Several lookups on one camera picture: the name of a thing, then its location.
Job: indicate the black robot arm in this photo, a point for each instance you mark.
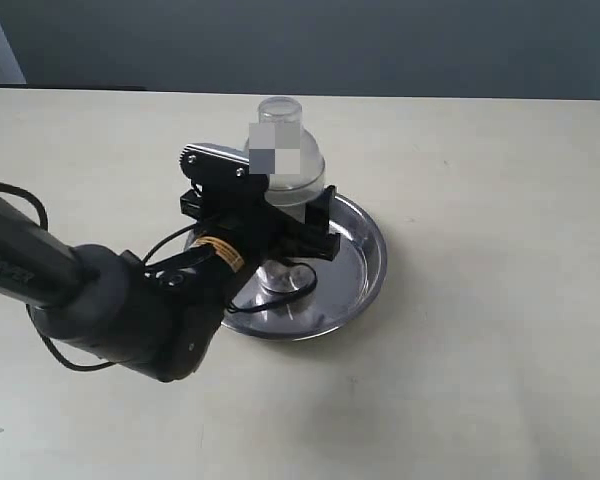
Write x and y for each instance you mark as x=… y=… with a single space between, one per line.
x=154 y=317

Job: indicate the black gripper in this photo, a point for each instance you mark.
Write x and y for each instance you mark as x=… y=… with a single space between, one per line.
x=238 y=227

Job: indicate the round stainless steel plate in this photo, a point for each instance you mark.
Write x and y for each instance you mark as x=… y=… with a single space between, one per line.
x=346 y=285

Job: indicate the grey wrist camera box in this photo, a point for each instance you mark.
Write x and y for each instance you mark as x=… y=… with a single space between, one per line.
x=207 y=164

